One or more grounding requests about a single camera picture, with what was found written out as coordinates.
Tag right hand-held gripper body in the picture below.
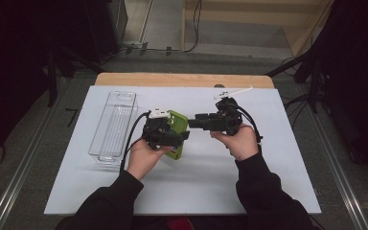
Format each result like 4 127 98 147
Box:
208 85 254 137

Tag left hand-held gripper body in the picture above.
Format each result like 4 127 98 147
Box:
141 107 174 151

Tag person's right hand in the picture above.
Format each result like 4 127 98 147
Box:
209 123 260 162

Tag person's left hand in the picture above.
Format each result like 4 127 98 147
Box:
126 138 175 182

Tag clear plastic container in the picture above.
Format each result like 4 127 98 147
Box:
87 90 139 168

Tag wooden table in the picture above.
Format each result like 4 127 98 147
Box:
94 72 275 90

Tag red cloth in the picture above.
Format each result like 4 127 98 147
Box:
168 217 196 230

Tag person's dark clothing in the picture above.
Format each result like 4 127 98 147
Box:
130 213 248 230

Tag black metal stand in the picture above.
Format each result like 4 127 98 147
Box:
45 39 105 108
264 49 325 114

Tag light wooden platform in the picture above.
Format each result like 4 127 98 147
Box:
180 0 337 58

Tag black curtain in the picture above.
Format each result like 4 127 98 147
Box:
312 0 368 173
0 0 92 162

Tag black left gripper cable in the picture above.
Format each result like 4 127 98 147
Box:
120 110 152 174
123 135 148 161

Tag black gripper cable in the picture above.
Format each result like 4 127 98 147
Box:
120 110 152 174
123 135 148 161
234 103 264 144

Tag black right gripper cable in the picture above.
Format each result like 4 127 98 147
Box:
234 103 264 144

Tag black floor cables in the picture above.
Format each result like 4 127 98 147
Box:
282 90 314 129

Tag black hanging cable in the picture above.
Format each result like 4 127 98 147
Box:
165 0 204 54

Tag metal floor rail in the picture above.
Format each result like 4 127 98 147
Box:
0 76 74 230
295 84 368 230

